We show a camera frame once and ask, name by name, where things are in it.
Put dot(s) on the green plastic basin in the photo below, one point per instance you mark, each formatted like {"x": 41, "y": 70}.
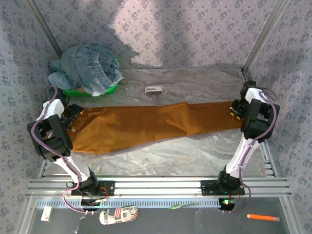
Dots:
{"x": 75, "y": 93}

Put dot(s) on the aluminium front rail frame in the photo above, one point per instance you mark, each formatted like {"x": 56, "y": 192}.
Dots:
{"x": 158, "y": 185}

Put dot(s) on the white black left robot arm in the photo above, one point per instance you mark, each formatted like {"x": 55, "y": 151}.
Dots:
{"x": 48, "y": 139}

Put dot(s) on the blue denim jeans pile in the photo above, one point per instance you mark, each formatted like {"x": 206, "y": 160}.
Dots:
{"x": 85, "y": 69}

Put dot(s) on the aluminium side rail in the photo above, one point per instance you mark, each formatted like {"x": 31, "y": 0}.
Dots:
{"x": 268, "y": 158}

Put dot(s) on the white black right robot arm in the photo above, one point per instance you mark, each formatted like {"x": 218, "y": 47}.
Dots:
{"x": 243, "y": 151}

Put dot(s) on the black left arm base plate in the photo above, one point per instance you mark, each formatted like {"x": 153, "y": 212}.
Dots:
{"x": 107, "y": 188}

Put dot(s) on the right controller board with light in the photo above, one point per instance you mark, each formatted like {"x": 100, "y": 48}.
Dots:
{"x": 228, "y": 203}

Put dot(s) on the orange marker pen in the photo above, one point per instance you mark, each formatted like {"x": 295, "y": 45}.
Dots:
{"x": 263, "y": 217}

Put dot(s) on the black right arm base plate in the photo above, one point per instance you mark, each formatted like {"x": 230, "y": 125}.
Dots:
{"x": 209, "y": 187}

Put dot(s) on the aluminium corner post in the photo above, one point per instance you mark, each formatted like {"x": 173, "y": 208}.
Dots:
{"x": 45, "y": 29}
{"x": 264, "y": 34}

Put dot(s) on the small white box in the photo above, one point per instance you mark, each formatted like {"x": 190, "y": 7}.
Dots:
{"x": 46, "y": 213}

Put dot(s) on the small grey rectangular box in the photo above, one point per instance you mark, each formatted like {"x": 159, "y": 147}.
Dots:
{"x": 153, "y": 89}

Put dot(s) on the flag print sticker card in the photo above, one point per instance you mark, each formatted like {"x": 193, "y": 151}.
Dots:
{"x": 119, "y": 215}

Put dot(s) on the green thin pen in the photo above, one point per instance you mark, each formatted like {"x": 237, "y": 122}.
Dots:
{"x": 182, "y": 206}

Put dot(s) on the mustard brown trousers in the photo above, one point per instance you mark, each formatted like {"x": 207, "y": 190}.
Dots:
{"x": 146, "y": 124}

